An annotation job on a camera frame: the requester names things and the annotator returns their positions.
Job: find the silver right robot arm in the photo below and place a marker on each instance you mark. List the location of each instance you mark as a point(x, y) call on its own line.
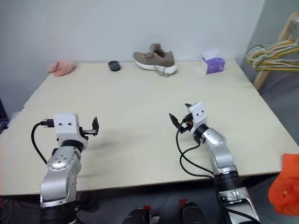
point(222, 154)

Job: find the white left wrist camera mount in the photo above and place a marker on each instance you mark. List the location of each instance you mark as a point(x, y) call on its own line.
point(66, 127)

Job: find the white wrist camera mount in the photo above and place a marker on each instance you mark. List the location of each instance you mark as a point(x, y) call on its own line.
point(198, 114)
point(66, 127)

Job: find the bundle of clothes hangers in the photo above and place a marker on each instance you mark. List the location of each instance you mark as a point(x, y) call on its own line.
point(264, 63)

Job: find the dark rounded shape with red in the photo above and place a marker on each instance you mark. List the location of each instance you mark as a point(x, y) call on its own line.
point(136, 215)
point(192, 212)

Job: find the purple and white tissue box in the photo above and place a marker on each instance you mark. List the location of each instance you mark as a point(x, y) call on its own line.
point(213, 63)

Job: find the pink fluffy cloth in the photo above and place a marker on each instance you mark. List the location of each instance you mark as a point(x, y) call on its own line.
point(61, 67)

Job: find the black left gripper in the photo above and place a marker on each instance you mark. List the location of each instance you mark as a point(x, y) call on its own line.
point(86, 132)

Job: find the dark blue crate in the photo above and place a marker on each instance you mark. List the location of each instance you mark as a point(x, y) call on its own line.
point(2, 116)

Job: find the orange shorts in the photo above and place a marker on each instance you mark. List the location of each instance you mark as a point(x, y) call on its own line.
point(286, 184)

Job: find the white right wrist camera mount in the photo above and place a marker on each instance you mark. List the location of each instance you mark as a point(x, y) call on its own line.
point(198, 114)

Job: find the wooden clothes rack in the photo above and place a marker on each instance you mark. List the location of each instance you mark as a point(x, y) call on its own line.
point(283, 32)

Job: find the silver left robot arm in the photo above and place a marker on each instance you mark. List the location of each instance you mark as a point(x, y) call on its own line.
point(60, 172)

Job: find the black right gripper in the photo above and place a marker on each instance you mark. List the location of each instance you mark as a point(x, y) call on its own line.
point(187, 122)

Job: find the brown sneaker with white sole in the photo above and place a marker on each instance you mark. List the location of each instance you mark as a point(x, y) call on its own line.
point(155, 61)

